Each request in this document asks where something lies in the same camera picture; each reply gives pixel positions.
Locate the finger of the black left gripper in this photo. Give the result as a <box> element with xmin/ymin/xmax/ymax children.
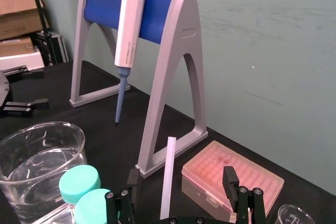
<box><xmin>1</xmin><ymin>65</ymin><xmax>45</xmax><ymax>82</ymax></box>
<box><xmin>0</xmin><ymin>98</ymin><xmax>50</xmax><ymax>119</ymax></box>

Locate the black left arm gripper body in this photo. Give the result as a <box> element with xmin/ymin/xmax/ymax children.
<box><xmin>0</xmin><ymin>72</ymin><xmax>13</xmax><ymax>111</ymax></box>

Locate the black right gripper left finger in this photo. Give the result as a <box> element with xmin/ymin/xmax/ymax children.
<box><xmin>104</xmin><ymin>168</ymin><xmax>141</xmax><ymax>224</ymax></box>

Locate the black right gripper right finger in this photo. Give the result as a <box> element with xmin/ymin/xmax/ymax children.
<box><xmin>222</xmin><ymin>165</ymin><xmax>266</xmax><ymax>224</ymax></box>

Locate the white stirring rod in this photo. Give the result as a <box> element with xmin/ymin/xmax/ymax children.
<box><xmin>160</xmin><ymin>136</ymin><xmax>177</xmax><ymax>220</ymax></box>

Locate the pink pipette tip box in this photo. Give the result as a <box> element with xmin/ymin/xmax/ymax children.
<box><xmin>181</xmin><ymin>140</ymin><xmax>285</xmax><ymax>214</ymax></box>

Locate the black case with silver trim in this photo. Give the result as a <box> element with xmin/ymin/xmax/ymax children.
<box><xmin>30</xmin><ymin>31</ymin><xmax>70</xmax><ymax>67</ymax></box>

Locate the teal capped bottle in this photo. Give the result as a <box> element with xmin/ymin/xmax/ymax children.
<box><xmin>74</xmin><ymin>188</ymin><xmax>112</xmax><ymax>224</ymax></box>
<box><xmin>58</xmin><ymin>164</ymin><xmax>102</xmax><ymax>205</ymax></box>

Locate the black table cloth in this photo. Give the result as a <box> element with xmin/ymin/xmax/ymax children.
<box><xmin>0</xmin><ymin>60</ymin><xmax>336</xmax><ymax>224</ymax></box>

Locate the large clear glass beaker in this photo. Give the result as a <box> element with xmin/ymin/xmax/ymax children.
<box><xmin>0</xmin><ymin>121</ymin><xmax>88</xmax><ymax>224</ymax></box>

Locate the black thin pole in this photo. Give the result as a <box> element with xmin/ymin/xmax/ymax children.
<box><xmin>27</xmin><ymin>0</ymin><xmax>53</xmax><ymax>65</ymax></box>

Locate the small clear glass beaker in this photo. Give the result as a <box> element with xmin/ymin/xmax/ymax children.
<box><xmin>277</xmin><ymin>204</ymin><xmax>316</xmax><ymax>224</ymax></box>

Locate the grey and blue pipette stand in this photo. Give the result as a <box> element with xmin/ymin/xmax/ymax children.
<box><xmin>69</xmin><ymin>0</ymin><xmax>209</xmax><ymax>178</ymax></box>

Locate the white pipette with blue tip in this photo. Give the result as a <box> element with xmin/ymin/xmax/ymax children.
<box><xmin>114</xmin><ymin>0</ymin><xmax>144</xmax><ymax>124</ymax></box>

